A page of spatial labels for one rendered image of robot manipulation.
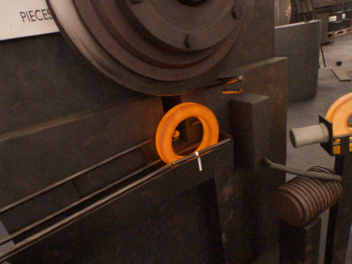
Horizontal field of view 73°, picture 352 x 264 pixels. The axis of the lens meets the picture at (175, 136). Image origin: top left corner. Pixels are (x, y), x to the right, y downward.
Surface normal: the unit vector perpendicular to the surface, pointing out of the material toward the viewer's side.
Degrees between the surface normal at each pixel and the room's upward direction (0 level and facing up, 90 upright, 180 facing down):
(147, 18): 90
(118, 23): 90
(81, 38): 90
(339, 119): 90
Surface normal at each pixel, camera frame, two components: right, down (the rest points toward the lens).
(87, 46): 0.48, 0.27
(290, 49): -0.49, 0.42
